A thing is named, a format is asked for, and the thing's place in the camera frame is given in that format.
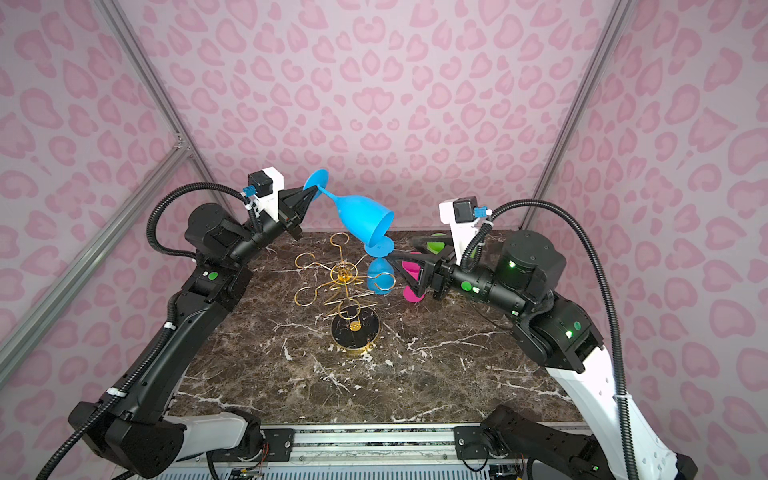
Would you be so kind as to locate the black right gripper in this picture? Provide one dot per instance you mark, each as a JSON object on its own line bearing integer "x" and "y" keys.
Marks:
{"x": 433, "y": 276}

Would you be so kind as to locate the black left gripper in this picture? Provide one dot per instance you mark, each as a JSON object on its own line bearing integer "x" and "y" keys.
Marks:
{"x": 289, "y": 218}

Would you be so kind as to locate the green wine glass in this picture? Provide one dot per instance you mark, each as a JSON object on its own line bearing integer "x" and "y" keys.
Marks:
{"x": 437, "y": 242}

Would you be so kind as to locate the blue wine glass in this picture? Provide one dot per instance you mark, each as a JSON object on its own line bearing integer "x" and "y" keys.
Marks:
{"x": 365, "y": 218}
{"x": 380, "y": 274}

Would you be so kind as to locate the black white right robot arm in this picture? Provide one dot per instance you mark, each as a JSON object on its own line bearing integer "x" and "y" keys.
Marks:
{"x": 551, "y": 330}

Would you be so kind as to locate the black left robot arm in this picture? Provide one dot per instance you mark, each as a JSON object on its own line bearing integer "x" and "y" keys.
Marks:
{"x": 129, "y": 424}

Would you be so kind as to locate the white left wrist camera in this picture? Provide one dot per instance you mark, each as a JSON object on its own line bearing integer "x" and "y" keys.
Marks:
{"x": 261, "y": 192}

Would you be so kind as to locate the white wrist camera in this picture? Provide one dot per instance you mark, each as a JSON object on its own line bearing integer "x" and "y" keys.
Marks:
{"x": 463, "y": 216}
{"x": 261, "y": 192}

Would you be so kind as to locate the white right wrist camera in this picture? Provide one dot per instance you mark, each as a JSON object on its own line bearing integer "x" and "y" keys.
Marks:
{"x": 463, "y": 216}

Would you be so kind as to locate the gold wire wine glass rack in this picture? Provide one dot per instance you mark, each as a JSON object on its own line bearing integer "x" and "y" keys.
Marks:
{"x": 341, "y": 291}

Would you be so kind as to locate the left aluminium frame beam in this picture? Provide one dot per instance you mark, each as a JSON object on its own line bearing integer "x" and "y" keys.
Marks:
{"x": 39, "y": 319}

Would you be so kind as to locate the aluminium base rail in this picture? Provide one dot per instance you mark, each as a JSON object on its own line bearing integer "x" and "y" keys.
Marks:
{"x": 378, "y": 451}

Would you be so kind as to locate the right aluminium frame post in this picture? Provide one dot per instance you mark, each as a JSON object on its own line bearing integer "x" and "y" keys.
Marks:
{"x": 595, "y": 41}

